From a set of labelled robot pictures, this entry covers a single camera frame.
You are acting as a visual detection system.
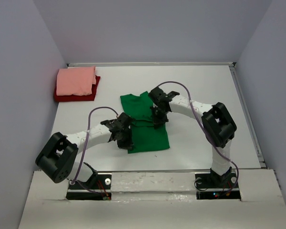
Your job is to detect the green t-shirt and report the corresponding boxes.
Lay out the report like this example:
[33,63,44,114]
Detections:
[120,92,170,154]

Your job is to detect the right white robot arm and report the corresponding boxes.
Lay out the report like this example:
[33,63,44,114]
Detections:
[148,87,237,187]

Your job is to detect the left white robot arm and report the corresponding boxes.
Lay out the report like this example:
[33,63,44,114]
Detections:
[35,113,134,189]

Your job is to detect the dark red folded t-shirt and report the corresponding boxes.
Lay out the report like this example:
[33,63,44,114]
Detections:
[53,76,101,103]

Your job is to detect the pink folded t-shirt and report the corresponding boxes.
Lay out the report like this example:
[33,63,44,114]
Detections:
[56,66,96,96]

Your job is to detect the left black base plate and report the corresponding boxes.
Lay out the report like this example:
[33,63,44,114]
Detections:
[66,173,112,201]

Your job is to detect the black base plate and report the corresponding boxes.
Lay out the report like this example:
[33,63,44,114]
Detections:
[66,173,112,201]
[194,173,241,200]

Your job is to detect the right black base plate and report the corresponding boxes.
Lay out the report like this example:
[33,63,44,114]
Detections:
[194,173,241,200]

